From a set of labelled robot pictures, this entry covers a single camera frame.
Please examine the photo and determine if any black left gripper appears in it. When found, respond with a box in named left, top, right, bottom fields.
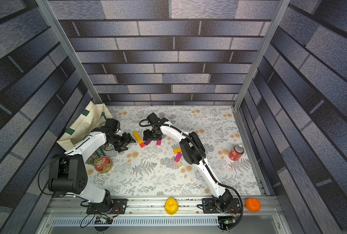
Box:
left=109, top=132, right=137, bottom=151

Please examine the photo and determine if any purple wooden block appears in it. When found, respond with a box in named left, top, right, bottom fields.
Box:
left=144, top=139, right=152, bottom=146

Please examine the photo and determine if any orange-yellow wooden block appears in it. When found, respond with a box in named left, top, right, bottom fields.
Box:
left=133, top=131, right=143, bottom=144

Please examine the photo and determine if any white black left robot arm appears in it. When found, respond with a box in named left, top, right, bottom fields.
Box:
left=48, top=119, right=136, bottom=214

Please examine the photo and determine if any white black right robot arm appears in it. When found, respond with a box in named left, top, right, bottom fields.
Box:
left=139, top=113, right=233, bottom=213

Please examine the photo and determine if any round red tin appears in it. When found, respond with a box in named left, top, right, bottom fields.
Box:
left=94, top=156, right=113, bottom=174

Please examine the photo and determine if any yellow-orange flat wooden block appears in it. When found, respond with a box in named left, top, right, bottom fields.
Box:
left=173, top=148, right=182, bottom=154

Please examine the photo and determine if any pink wooden block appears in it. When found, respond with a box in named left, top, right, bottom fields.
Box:
left=174, top=152, right=182, bottom=162

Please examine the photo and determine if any cream green tote bag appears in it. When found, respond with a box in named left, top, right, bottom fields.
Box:
left=57, top=101, right=113, bottom=151

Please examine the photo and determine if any small natural wooden cube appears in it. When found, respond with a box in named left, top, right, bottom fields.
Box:
left=176, top=161, right=183, bottom=167

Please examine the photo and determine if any red soda can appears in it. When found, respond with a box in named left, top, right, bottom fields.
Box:
left=229, top=144, right=245, bottom=161

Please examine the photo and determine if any orange mandarin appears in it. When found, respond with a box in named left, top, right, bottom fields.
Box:
left=245, top=198, right=261, bottom=213

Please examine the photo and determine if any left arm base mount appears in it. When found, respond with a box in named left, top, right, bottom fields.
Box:
left=86, top=199, right=128, bottom=215

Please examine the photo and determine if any black corrugated cable hose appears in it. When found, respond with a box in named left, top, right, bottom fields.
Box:
left=138, top=118, right=244, bottom=230

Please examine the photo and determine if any slotted metal cable tray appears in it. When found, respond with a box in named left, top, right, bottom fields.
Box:
left=52, top=216, right=218, bottom=227

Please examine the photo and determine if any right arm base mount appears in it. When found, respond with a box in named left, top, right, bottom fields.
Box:
left=201, top=198, right=241, bottom=214

